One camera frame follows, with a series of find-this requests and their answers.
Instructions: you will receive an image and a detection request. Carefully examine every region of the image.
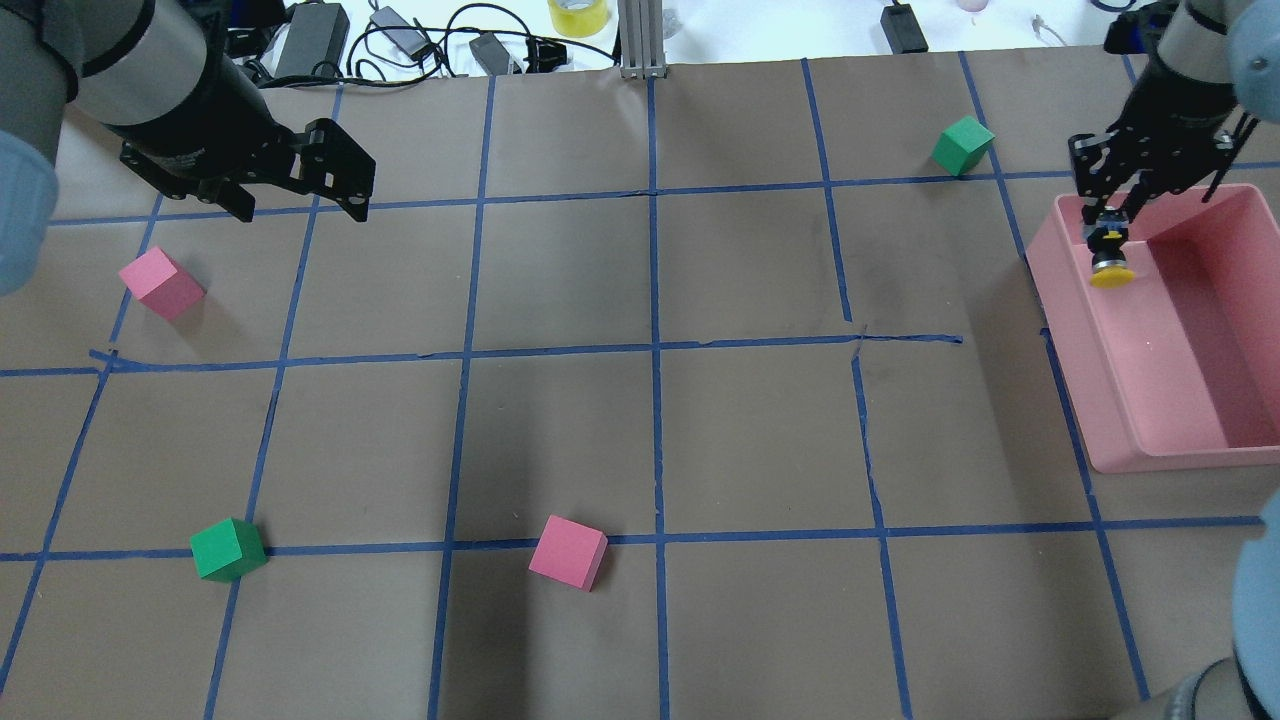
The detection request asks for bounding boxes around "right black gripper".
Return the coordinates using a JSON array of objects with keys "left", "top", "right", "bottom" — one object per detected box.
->
[{"left": 1068, "top": 85, "right": 1256, "bottom": 246}]

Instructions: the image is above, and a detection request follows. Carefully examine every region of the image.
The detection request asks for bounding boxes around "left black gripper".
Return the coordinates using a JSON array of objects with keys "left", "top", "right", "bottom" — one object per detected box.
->
[{"left": 120, "top": 65, "right": 376, "bottom": 223}]

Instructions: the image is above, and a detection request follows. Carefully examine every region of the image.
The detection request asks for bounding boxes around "green cube near left arm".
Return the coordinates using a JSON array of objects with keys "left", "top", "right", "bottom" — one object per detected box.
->
[{"left": 189, "top": 518, "right": 268, "bottom": 583}]

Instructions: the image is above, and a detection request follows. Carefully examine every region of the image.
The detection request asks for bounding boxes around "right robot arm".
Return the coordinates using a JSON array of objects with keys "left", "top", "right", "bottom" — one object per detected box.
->
[{"left": 1027, "top": 1, "right": 1277, "bottom": 471}]

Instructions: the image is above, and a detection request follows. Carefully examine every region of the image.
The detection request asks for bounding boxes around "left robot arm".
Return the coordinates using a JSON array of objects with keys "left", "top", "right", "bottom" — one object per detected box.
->
[{"left": 1, "top": 1, "right": 376, "bottom": 293}]

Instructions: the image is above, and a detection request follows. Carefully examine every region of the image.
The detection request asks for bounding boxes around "black power brick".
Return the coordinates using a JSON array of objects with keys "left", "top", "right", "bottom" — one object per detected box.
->
[{"left": 273, "top": 1, "right": 349, "bottom": 78}]

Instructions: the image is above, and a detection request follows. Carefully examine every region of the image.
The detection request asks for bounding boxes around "pink cube far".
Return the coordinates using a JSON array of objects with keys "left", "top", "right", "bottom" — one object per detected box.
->
[{"left": 118, "top": 247, "right": 207, "bottom": 322}]

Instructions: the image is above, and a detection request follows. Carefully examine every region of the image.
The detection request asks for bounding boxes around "pink cube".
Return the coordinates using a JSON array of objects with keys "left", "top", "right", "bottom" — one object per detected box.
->
[
  {"left": 118, "top": 247, "right": 207, "bottom": 322},
  {"left": 527, "top": 515, "right": 609, "bottom": 592}
]

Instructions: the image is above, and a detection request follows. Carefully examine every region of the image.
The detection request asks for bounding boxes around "green cube near bin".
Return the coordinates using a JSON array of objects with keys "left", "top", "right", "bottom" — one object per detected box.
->
[{"left": 931, "top": 115, "right": 996, "bottom": 177}]

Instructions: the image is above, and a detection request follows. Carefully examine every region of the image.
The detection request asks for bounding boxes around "pink plastic bin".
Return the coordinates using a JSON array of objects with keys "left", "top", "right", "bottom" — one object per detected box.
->
[{"left": 1027, "top": 184, "right": 1279, "bottom": 473}]

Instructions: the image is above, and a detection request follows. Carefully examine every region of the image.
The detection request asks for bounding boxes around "black power adapter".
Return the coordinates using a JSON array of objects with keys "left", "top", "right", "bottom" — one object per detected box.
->
[{"left": 879, "top": 1, "right": 929, "bottom": 55}]

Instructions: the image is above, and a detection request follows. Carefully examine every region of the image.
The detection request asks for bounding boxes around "yellow tape roll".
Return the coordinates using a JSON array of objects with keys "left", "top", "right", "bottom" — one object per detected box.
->
[{"left": 547, "top": 0, "right": 611, "bottom": 38}]

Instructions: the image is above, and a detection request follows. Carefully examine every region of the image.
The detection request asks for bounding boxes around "pink cube centre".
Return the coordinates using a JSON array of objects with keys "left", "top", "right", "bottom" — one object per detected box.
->
[{"left": 527, "top": 515, "right": 609, "bottom": 592}]

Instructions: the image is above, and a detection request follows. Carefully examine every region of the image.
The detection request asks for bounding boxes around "aluminium frame post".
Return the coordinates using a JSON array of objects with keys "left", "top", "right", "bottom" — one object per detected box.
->
[{"left": 617, "top": 0, "right": 669, "bottom": 79}]

